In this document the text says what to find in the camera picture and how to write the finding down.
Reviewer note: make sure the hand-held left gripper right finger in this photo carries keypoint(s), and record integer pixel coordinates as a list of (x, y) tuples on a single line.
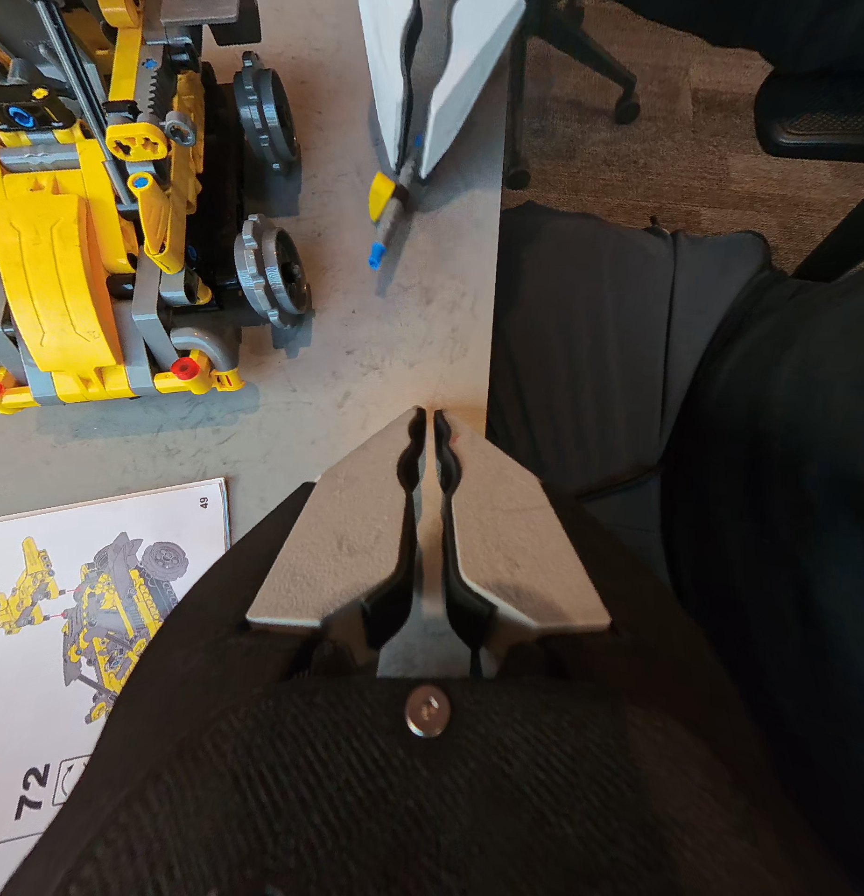
[(523, 553)]

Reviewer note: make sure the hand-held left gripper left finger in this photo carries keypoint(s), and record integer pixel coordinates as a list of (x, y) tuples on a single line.
[(327, 553)]

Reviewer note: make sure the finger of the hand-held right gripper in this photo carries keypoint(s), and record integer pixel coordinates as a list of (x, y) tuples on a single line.
[(474, 56), (386, 70)]

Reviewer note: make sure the grey axle sleeve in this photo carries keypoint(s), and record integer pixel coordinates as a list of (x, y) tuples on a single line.
[(406, 171)]

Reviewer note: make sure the small yellow tooth piece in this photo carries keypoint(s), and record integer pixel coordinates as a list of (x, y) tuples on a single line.
[(381, 196)]

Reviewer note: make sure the grey axle pin blue tip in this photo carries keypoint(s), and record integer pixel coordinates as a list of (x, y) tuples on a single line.
[(388, 224)]

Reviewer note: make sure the person's dark clothing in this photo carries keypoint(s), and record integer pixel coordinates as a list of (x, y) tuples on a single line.
[(614, 350)]

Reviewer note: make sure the instruction booklet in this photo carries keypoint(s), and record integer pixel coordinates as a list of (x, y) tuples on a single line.
[(25, 700)]

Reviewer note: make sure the black chair base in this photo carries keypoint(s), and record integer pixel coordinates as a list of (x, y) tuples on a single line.
[(817, 112)]

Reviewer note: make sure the yellow toy brick vehicle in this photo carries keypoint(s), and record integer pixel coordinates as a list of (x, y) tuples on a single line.
[(54, 280)]

